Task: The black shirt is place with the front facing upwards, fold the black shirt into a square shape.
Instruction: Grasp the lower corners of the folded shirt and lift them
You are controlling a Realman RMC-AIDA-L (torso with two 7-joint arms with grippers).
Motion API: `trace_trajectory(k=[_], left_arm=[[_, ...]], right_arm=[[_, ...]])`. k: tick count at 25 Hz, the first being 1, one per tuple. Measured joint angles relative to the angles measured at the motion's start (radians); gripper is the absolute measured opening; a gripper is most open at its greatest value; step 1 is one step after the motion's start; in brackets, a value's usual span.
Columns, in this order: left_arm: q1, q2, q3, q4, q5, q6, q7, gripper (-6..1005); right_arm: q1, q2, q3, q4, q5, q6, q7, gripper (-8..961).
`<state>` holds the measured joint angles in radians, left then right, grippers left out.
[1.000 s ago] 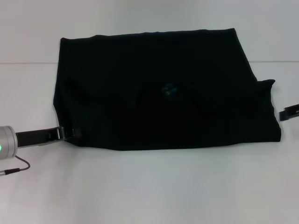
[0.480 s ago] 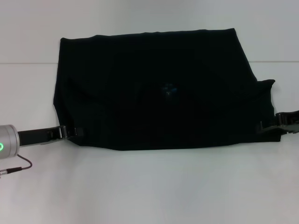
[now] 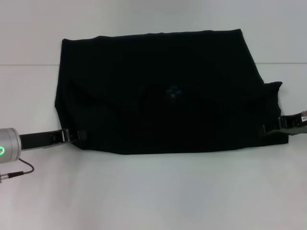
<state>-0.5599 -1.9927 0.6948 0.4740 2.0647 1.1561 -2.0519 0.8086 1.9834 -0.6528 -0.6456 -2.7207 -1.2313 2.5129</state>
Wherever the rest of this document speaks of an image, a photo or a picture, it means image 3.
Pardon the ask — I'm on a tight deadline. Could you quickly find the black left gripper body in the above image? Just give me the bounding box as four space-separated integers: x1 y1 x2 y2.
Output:
19 128 71 151

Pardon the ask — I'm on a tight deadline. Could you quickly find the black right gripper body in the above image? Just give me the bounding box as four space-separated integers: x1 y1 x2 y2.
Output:
277 110 307 136

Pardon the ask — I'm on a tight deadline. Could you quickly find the black shirt with FREE print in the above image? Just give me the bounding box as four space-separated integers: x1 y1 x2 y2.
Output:
54 28 288 156

